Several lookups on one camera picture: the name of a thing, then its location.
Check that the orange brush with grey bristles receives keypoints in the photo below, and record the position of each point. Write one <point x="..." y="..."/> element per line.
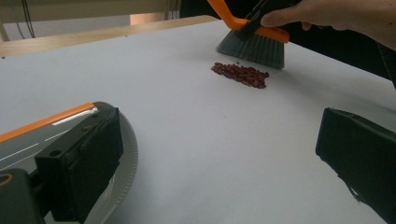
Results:
<point x="252" y="49"/>

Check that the white board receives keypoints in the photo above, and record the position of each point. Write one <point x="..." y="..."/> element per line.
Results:
<point x="202" y="140"/>

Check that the wooden table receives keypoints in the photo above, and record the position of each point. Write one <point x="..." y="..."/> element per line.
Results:
<point x="77" y="37"/>

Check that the grey dustpan with orange edge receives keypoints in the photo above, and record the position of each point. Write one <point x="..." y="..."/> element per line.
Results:
<point x="25" y="141"/>

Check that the pile of red beans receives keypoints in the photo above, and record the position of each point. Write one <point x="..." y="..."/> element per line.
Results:
<point x="243" y="74"/>

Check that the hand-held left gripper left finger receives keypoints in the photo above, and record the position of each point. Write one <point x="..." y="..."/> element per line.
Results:
<point x="84" y="161"/>

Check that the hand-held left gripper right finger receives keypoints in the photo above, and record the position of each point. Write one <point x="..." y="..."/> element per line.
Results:
<point x="364" y="155"/>

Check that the beige wooden shelf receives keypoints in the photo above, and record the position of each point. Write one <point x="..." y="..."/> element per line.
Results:
<point x="93" y="7"/>

